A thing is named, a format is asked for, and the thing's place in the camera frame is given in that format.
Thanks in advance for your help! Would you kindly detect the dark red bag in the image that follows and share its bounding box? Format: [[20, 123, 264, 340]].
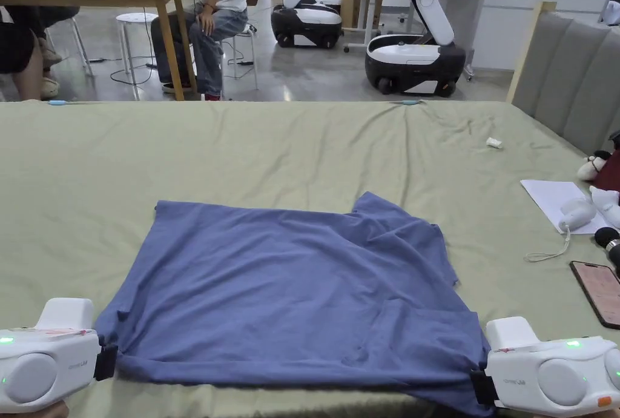
[[593, 131, 620, 192]]

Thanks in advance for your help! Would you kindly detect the bed with pale green sheet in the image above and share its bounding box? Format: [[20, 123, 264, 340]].
[[0, 100, 620, 418]]

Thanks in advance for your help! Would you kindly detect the white round stool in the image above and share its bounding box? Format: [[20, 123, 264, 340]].
[[219, 22, 260, 91], [115, 12, 160, 101]]

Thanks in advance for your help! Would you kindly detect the white hand controller with cord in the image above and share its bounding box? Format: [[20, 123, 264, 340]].
[[524, 198, 598, 263]]

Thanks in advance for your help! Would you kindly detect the white and black plush toy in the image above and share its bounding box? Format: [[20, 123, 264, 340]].
[[576, 150, 613, 182]]

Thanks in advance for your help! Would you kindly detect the grey padded headboard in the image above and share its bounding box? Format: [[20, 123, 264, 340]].
[[506, 1, 620, 157]]

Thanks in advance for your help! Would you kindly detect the white and black wheeled robot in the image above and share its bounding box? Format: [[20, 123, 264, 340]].
[[364, 0, 467, 98], [270, 0, 344, 50]]

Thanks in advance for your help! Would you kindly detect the black handheld massager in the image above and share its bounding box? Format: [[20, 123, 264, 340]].
[[595, 227, 620, 277]]

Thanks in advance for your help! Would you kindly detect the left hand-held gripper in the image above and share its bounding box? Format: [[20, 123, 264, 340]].
[[0, 297, 119, 414]]

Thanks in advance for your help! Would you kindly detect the person's left hand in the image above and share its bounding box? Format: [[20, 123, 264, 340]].
[[0, 400, 68, 418]]

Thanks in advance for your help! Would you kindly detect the blue shirt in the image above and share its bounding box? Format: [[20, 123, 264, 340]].
[[94, 191, 496, 418]]

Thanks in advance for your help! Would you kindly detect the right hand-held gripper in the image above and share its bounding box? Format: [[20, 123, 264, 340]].
[[469, 316, 620, 411]]

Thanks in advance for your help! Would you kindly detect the white sheet of paper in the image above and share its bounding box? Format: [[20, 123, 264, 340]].
[[520, 179, 610, 234]]

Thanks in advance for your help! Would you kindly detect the smartphone with dark case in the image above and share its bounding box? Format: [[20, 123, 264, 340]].
[[569, 260, 620, 330]]

